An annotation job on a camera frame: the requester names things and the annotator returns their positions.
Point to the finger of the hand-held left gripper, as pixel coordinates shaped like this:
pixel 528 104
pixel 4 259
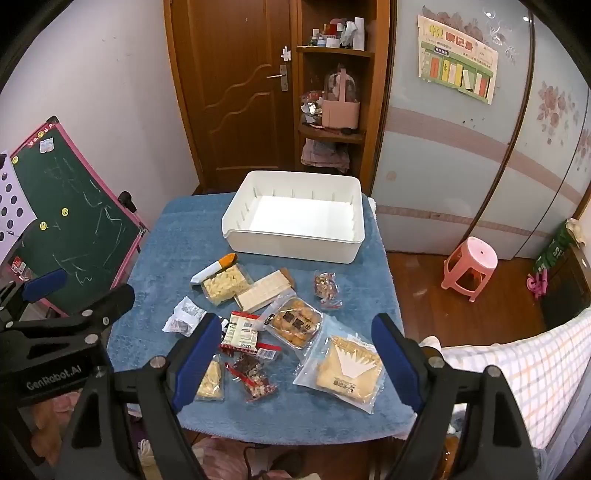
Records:
pixel 111 300
pixel 44 284

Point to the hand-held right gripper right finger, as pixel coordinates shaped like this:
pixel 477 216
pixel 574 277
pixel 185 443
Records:
pixel 397 364

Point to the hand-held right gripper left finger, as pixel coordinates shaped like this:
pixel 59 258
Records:
pixel 198 360

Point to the small yellow puff snack packet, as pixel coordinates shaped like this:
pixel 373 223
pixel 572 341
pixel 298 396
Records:
pixel 210 383

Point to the brown white snack packet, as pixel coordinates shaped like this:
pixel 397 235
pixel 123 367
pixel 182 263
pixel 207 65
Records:
pixel 184 314

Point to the red white biscuit packet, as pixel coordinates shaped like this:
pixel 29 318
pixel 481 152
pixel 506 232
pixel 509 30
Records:
pixel 240 332

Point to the clear red-strip dark snack packet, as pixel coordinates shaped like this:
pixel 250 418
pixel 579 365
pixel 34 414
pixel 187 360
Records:
pixel 251 374

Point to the clear toast bread packet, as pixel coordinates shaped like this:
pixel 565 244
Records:
pixel 341 374

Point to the large puffed rice cake packet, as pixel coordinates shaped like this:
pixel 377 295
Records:
pixel 224 282

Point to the white orange oat bar packet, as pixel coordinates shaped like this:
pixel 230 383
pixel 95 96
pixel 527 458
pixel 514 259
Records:
pixel 207 273

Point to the beige wafer packet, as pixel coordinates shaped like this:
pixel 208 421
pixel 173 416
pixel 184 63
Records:
pixel 263 291

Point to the clear small cakes tray packet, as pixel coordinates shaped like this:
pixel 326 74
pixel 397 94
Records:
pixel 293 323

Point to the clear nut date packet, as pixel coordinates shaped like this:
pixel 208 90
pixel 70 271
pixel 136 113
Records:
pixel 325 286

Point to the white plastic storage box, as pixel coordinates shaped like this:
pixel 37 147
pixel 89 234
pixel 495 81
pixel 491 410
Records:
pixel 300 217

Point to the white sheet with purple dots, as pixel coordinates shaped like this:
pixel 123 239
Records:
pixel 14 217

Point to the pink framed green chalkboard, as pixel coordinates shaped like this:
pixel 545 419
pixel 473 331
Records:
pixel 69 207

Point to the pink plastic stool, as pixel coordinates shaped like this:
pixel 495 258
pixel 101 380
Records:
pixel 475 254

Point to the pink toy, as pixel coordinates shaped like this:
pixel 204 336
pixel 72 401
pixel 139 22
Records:
pixel 538 284

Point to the dark wooden cabinet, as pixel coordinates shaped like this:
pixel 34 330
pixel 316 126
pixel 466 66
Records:
pixel 568 295

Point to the floral sliding wardrobe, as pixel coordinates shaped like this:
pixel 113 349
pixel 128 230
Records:
pixel 438 184

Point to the green bag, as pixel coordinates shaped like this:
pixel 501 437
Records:
pixel 554 249

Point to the folded pink cloth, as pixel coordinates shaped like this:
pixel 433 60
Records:
pixel 323 154

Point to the wooden corner shelf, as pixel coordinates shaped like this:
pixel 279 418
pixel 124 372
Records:
pixel 376 115

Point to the brown wooden door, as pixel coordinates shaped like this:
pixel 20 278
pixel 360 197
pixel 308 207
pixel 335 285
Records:
pixel 231 69

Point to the shiny wrapped clutter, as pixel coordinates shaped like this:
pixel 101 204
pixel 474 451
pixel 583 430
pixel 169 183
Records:
pixel 311 108

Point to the white door hook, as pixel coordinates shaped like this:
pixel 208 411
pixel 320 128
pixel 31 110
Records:
pixel 286 53

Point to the row of toiletry bottles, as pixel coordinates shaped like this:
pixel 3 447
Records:
pixel 344 34

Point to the colourful wall poster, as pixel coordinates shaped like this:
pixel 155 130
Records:
pixel 457 60

